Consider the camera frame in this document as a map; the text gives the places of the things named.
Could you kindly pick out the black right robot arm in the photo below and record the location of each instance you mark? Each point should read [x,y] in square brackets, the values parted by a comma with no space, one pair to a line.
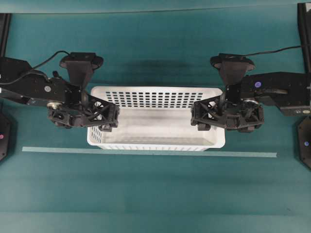
[289,92]

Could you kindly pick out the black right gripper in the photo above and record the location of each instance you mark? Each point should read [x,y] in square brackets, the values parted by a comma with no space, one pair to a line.
[233,112]

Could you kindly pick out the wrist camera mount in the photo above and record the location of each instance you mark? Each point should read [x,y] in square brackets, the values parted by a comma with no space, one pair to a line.
[81,66]
[231,68]

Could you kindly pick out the black right frame rail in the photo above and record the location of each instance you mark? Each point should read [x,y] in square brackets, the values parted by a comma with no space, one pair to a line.
[304,29]

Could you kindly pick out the light tape strip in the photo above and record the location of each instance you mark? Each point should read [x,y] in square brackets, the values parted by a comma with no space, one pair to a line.
[238,154]

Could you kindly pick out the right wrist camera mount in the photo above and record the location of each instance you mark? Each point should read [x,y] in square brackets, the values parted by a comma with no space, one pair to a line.
[231,68]

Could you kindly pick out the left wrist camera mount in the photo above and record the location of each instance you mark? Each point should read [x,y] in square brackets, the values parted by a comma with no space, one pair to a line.
[81,66]

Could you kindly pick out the white plastic basket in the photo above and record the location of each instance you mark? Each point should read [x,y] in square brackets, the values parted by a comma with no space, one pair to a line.
[155,118]

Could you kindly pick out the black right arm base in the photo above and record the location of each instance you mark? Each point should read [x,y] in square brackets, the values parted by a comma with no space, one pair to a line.
[302,136]

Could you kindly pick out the black left frame rail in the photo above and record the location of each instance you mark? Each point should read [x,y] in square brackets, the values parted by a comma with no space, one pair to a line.
[5,19]

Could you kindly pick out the black frame rail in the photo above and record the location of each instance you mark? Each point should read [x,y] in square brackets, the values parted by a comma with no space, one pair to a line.
[5,19]
[304,29]

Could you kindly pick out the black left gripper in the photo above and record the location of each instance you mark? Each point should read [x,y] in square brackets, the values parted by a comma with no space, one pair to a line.
[71,106]

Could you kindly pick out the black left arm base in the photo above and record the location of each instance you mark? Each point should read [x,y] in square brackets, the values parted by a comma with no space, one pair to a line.
[8,134]

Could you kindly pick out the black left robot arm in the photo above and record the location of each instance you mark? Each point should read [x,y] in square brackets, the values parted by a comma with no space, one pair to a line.
[21,83]

